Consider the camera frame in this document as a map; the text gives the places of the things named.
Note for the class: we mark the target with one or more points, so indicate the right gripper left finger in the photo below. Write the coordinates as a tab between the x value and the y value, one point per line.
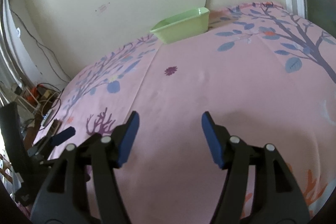
63	195

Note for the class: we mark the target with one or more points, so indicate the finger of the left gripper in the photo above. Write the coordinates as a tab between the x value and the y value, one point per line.
53	129
63	136

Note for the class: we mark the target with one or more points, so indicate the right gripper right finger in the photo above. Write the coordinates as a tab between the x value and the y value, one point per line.
277	197

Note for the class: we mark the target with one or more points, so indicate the green ceramic tray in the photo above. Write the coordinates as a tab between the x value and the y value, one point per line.
182	26

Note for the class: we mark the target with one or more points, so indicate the small grey device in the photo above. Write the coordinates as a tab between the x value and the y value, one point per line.
47	118

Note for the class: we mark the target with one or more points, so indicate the orange clutter on floor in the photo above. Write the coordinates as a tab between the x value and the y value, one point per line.
39	99

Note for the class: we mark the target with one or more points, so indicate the pink floral bedsheet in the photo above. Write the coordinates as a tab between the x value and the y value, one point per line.
265	74

